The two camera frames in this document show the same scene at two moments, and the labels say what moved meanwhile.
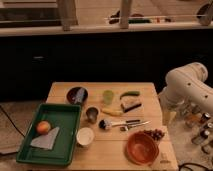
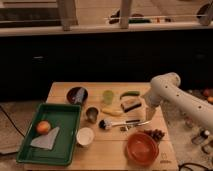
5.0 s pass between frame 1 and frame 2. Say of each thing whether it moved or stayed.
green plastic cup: stayed
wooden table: stayed
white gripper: moved
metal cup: stayed
